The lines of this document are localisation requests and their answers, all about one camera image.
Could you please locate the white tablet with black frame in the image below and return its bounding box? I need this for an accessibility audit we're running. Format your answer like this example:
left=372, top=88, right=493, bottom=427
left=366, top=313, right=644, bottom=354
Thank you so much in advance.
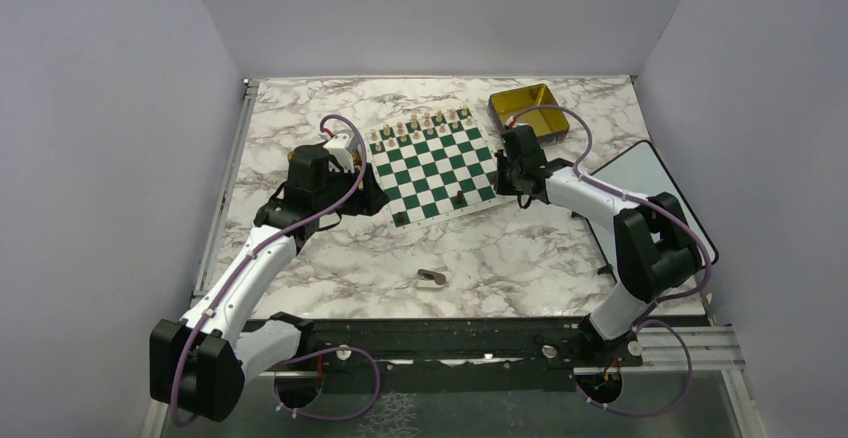
left=592, top=140, right=719, bottom=265

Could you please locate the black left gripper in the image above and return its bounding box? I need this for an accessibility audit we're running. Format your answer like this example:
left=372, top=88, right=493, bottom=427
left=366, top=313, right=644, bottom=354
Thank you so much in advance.
left=314, top=159, right=390, bottom=216

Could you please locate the gold tin with dark pieces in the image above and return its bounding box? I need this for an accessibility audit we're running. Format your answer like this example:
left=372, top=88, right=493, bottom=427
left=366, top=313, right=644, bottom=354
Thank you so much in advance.
left=287, top=133, right=363, bottom=178

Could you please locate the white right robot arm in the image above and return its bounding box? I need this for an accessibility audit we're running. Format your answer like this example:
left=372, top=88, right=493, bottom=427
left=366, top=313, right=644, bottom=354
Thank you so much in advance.
left=495, top=126, right=712, bottom=365

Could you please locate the empty gold tin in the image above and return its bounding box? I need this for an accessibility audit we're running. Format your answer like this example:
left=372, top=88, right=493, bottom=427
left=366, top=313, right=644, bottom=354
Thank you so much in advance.
left=487, top=84, right=570, bottom=146

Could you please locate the green white chess board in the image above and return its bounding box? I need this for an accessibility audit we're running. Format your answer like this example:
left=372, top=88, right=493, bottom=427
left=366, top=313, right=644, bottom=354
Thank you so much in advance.
left=368, top=114, right=507, bottom=235

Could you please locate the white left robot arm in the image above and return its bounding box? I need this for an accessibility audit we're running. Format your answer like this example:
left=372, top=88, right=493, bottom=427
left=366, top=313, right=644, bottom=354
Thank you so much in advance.
left=149, top=137, right=388, bottom=427

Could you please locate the light wooden chess pieces row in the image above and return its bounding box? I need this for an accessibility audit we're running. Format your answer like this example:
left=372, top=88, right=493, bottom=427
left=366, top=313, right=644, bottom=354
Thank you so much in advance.
left=366, top=107, right=487, bottom=154

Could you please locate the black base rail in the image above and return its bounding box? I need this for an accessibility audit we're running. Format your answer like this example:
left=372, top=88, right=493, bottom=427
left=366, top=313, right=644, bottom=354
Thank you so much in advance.
left=251, top=315, right=690, bottom=397

